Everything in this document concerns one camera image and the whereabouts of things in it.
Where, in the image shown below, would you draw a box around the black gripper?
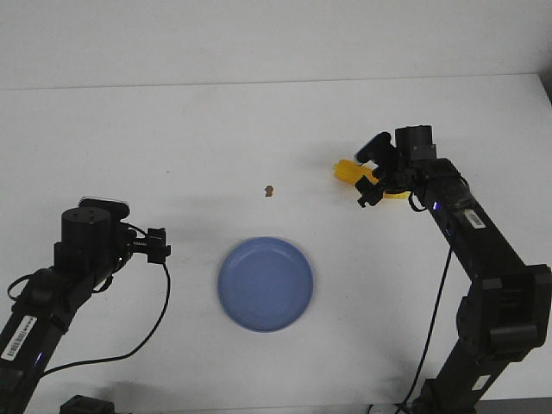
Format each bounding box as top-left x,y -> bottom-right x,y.
355,146 -> 417,208
129,226 -> 171,263

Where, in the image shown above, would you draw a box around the white object at table edge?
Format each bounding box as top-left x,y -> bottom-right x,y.
364,404 -> 410,414

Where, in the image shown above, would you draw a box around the blue round plate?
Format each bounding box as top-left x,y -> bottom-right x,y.
216,236 -> 315,333

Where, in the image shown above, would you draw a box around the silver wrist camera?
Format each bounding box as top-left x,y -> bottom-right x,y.
78,198 -> 130,221
354,132 -> 394,165

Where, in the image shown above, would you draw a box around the yellow corn cob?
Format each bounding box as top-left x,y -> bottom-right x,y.
332,159 -> 411,200

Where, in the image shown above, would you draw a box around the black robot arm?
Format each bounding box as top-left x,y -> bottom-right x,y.
1,198 -> 171,413
354,125 -> 551,413

